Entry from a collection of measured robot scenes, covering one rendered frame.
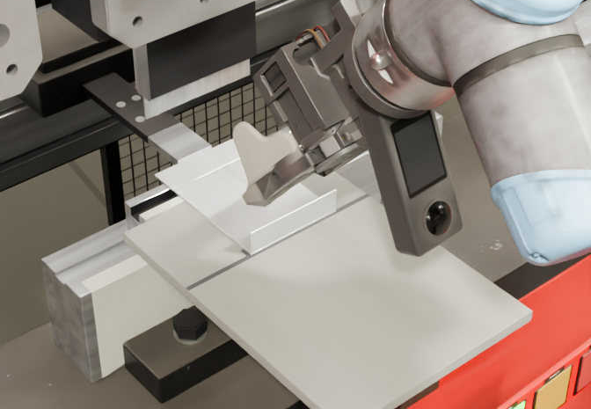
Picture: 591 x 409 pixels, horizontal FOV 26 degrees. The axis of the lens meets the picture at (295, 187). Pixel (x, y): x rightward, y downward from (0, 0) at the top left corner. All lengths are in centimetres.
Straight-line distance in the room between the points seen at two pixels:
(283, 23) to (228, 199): 38
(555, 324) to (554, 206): 62
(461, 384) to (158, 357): 32
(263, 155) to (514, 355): 44
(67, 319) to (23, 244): 156
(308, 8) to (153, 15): 52
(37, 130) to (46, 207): 145
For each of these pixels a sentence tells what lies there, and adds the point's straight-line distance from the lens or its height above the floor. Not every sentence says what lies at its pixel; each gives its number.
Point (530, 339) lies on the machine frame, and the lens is 127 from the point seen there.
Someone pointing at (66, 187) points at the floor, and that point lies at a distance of 273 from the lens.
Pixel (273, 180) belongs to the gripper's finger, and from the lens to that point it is 88.
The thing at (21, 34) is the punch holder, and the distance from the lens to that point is 83.
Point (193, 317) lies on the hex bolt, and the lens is 104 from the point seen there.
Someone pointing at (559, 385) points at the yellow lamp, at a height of 82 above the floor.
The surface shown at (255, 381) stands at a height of 88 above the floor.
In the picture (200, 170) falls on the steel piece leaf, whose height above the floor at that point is 100.
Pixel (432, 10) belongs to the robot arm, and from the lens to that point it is 71.
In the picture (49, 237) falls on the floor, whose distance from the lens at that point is 261.
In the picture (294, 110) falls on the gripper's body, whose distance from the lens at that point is 87.
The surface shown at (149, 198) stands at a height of 100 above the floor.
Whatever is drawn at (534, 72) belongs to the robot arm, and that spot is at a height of 127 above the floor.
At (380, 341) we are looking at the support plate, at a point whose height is 100.
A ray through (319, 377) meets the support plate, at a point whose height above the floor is 100.
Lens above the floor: 163
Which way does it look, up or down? 37 degrees down
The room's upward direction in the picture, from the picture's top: straight up
